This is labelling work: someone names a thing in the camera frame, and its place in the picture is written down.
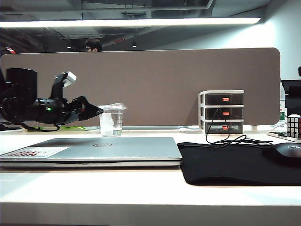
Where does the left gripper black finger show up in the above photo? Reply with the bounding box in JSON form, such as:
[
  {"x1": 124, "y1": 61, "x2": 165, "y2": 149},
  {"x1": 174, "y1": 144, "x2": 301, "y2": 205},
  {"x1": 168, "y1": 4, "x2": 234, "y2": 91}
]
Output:
[
  {"x1": 79, "y1": 101, "x2": 104, "y2": 122},
  {"x1": 71, "y1": 95, "x2": 89, "y2": 110}
]

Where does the person with dark hair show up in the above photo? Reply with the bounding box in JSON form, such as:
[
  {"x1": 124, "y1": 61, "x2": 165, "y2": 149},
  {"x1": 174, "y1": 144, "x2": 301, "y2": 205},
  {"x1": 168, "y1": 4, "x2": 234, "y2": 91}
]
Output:
[{"x1": 84, "y1": 39, "x2": 103, "y2": 52}]

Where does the white drawer organizer frame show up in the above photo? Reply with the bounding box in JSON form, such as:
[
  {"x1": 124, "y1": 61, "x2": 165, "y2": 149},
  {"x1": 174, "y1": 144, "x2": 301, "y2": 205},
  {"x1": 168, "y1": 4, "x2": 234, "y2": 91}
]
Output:
[{"x1": 198, "y1": 90, "x2": 245, "y2": 135}]

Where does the thin black cable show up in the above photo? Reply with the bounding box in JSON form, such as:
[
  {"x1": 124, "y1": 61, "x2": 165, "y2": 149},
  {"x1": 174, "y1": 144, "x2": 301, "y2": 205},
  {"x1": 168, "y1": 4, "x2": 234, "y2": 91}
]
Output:
[{"x1": 205, "y1": 108, "x2": 274, "y2": 148}]

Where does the black monitor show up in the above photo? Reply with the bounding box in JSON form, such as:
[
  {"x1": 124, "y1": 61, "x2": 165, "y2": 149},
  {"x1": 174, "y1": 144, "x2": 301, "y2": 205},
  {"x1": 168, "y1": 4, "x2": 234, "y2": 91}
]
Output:
[{"x1": 281, "y1": 80, "x2": 301, "y2": 116}]

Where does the brown desk divider panel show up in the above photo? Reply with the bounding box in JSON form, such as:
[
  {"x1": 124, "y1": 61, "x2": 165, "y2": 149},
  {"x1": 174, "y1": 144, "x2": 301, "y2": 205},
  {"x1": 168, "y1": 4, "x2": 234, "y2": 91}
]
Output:
[{"x1": 0, "y1": 48, "x2": 282, "y2": 127}]

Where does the green object behind divider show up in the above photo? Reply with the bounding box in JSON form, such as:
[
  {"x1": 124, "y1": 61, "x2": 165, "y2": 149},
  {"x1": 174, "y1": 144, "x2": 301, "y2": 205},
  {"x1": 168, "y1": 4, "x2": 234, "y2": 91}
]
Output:
[{"x1": 28, "y1": 126, "x2": 89, "y2": 131}]

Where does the black mouse pad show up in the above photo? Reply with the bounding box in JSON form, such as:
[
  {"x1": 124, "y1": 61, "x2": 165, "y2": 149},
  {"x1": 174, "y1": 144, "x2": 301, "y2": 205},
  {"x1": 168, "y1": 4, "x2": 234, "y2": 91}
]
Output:
[{"x1": 176, "y1": 142, "x2": 301, "y2": 186}]

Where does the Rubik's cube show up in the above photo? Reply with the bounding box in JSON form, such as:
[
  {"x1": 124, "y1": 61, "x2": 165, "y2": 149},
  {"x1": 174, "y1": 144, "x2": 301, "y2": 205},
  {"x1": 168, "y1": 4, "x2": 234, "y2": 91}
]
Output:
[{"x1": 286, "y1": 114, "x2": 301, "y2": 143}]

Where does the long ceiling light strip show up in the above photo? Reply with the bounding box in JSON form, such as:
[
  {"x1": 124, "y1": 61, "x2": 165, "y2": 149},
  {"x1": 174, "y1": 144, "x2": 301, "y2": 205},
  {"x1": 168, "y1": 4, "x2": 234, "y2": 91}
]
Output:
[{"x1": 0, "y1": 17, "x2": 261, "y2": 29}]

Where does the silver Dell laptop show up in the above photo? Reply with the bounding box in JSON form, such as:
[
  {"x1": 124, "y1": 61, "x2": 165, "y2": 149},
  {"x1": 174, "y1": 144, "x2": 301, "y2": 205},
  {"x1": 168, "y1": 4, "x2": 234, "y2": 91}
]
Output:
[{"x1": 0, "y1": 137, "x2": 183, "y2": 168}]

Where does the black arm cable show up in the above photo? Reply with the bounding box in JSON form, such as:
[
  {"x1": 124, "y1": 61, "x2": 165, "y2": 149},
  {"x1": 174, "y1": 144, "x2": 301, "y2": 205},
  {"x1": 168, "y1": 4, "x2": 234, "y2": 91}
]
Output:
[{"x1": 22, "y1": 121, "x2": 61, "y2": 132}]

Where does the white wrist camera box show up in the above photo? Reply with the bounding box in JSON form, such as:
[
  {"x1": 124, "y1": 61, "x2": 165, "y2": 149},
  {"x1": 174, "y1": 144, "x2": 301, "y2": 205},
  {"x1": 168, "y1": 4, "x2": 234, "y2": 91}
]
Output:
[{"x1": 61, "y1": 71, "x2": 78, "y2": 88}]

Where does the black computer mouse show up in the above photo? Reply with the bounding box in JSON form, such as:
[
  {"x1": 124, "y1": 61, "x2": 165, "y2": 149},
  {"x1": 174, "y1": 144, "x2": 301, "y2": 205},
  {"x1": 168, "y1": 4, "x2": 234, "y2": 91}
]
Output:
[{"x1": 261, "y1": 142, "x2": 301, "y2": 165}]

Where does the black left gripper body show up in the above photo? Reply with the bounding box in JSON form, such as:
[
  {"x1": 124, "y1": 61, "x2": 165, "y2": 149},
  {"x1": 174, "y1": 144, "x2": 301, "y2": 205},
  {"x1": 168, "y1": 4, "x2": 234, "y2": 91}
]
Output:
[{"x1": 46, "y1": 97, "x2": 82, "y2": 125}]

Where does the dark translucent drawer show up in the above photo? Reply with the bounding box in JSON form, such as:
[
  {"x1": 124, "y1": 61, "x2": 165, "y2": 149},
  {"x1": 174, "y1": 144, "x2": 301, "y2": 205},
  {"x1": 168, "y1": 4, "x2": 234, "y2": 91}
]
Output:
[
  {"x1": 205, "y1": 107, "x2": 243, "y2": 120},
  {"x1": 205, "y1": 93, "x2": 243, "y2": 105},
  {"x1": 205, "y1": 121, "x2": 243, "y2": 134}
]

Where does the white flat device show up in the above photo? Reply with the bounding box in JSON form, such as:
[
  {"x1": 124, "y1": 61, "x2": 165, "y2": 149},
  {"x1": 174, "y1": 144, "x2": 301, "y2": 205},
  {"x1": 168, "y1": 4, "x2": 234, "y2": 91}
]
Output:
[{"x1": 267, "y1": 131, "x2": 301, "y2": 143}]

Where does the plastic bottle green label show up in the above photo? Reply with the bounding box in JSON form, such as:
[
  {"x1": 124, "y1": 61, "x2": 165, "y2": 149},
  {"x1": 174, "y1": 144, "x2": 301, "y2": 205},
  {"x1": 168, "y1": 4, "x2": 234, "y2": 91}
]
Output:
[{"x1": 279, "y1": 87, "x2": 288, "y2": 122}]

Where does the clear plastic lidded cup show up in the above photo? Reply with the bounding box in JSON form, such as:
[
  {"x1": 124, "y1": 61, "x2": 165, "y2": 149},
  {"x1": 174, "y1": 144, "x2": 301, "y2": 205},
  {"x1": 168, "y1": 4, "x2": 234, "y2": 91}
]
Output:
[{"x1": 97, "y1": 103, "x2": 127, "y2": 137}]

